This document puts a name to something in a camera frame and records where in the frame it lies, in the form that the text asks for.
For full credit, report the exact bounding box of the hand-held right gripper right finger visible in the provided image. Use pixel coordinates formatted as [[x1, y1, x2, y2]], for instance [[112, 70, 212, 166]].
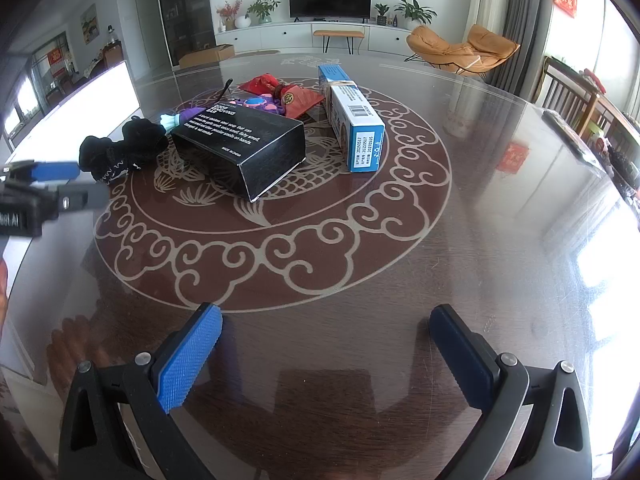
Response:
[[429, 304, 593, 480]]

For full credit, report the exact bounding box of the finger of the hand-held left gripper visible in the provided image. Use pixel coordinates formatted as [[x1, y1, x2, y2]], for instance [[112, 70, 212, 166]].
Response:
[[5, 159, 81, 184], [42, 183, 107, 215]]

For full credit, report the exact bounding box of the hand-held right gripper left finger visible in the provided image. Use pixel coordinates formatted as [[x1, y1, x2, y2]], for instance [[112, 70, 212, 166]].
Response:
[[59, 302, 224, 480]]

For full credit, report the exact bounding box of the black plush hair accessory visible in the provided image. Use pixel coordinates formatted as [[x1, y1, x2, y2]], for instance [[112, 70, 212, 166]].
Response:
[[78, 117, 170, 184]]

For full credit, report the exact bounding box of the dark patterned wooden desktop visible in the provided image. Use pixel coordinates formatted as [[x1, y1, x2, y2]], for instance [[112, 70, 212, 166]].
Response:
[[0, 49, 640, 480]]

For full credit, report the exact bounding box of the white board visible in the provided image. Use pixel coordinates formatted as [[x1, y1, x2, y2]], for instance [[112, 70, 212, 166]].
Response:
[[0, 59, 141, 166]]

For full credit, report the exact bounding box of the purple soft toy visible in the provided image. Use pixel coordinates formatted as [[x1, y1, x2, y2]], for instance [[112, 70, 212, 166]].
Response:
[[177, 105, 207, 127]]

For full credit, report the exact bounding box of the black cardboard box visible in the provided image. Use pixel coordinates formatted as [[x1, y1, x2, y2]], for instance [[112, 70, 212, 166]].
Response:
[[171, 102, 307, 204]]

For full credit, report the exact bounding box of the brown cardboard box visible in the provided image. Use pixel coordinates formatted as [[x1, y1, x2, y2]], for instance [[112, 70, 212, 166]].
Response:
[[178, 43, 235, 69]]

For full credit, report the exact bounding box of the dark glass display cabinet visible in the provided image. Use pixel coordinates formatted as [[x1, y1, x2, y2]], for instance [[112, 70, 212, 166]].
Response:
[[154, 0, 217, 67]]

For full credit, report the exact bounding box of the pink and blue hair accessory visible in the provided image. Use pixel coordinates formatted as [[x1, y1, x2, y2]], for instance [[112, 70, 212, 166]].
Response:
[[246, 94, 287, 113]]

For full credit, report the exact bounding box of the red flower potted plant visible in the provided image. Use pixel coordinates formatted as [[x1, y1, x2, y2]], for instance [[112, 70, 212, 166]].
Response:
[[216, 2, 242, 31]]

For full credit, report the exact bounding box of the red fabric pouch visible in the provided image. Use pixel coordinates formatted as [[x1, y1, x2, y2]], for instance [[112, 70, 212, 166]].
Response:
[[237, 73, 327, 122]]

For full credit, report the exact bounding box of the black remote control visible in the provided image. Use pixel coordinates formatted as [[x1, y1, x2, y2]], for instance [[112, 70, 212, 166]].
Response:
[[542, 109, 603, 163]]

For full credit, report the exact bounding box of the white low cabinet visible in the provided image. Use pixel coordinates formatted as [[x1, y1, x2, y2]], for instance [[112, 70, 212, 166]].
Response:
[[215, 20, 418, 57]]

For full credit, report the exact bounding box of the blue and white carton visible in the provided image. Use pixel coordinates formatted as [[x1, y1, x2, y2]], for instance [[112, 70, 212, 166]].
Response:
[[318, 64, 386, 174]]

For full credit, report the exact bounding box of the green leafy potted plant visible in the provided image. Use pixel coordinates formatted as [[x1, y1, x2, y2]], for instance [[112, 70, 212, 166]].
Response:
[[246, 0, 282, 25]]

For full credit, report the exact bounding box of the brown wooden chair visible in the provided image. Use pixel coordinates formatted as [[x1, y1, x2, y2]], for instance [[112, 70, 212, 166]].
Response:
[[531, 56, 608, 133]]

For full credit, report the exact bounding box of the wooden bench with metal legs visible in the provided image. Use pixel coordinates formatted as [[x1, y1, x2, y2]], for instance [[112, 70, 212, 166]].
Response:
[[313, 29, 365, 54]]

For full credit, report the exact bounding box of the orange lounge chair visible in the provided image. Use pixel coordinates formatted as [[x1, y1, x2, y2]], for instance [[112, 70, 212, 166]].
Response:
[[404, 23, 521, 79]]

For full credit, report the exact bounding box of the grey curtain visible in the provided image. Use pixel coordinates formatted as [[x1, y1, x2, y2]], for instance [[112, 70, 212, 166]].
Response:
[[487, 0, 547, 98]]

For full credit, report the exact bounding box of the large green potted plant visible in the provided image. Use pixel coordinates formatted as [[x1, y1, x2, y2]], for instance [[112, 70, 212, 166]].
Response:
[[393, 0, 438, 30]]

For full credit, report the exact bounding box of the framed wall painting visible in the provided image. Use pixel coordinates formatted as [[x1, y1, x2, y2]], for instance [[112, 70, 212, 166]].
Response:
[[80, 3, 99, 44]]

